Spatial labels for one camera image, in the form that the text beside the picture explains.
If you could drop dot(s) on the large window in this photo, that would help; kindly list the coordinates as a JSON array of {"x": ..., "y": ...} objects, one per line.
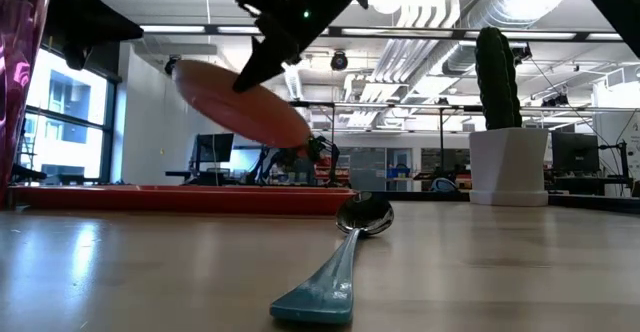
[{"x": 65, "y": 122}]

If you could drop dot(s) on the orange round plate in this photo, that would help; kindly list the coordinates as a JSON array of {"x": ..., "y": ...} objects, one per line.
[{"x": 240, "y": 109}]

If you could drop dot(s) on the background black robot arm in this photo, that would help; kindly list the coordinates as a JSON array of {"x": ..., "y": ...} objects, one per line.
[
  {"x": 322, "y": 147},
  {"x": 262, "y": 164}
]

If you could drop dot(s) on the black ceiling camera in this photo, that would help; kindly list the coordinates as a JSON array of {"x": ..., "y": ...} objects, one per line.
[
  {"x": 170, "y": 65},
  {"x": 339, "y": 61}
]

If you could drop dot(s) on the white plant pot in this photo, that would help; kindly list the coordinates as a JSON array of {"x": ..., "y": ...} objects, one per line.
[{"x": 507, "y": 167}]

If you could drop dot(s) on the person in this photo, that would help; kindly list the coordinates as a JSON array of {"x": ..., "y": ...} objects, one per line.
[{"x": 300, "y": 169}]

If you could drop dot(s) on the black overhead frame rig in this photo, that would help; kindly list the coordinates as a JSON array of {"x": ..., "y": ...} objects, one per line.
[{"x": 400, "y": 107}]

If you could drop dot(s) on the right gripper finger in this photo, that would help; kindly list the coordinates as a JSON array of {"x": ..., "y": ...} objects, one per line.
[{"x": 260, "y": 67}]

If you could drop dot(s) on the pink faceted plastic cup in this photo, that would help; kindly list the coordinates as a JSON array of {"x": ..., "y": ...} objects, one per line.
[{"x": 17, "y": 72}]

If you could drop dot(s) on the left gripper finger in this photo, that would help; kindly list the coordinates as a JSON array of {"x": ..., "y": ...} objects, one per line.
[
  {"x": 110, "y": 27},
  {"x": 76, "y": 56}
]

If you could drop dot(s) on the long ceiling light bar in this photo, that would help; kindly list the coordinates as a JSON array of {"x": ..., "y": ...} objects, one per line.
[{"x": 172, "y": 29}]

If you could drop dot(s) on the black computer monitor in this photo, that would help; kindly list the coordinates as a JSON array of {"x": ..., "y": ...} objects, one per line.
[
  {"x": 214, "y": 148},
  {"x": 575, "y": 152}
]

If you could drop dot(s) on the green cactus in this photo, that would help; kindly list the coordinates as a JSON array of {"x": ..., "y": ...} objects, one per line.
[{"x": 497, "y": 82}]

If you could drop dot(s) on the red plastic tray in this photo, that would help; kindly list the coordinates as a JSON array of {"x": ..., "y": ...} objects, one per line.
[{"x": 185, "y": 199}]

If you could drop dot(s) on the blue storage bin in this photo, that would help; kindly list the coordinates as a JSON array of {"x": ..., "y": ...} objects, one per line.
[{"x": 398, "y": 172}]

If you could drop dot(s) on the blue white round object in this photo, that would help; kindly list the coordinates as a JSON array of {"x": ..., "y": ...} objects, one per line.
[{"x": 443, "y": 185}]

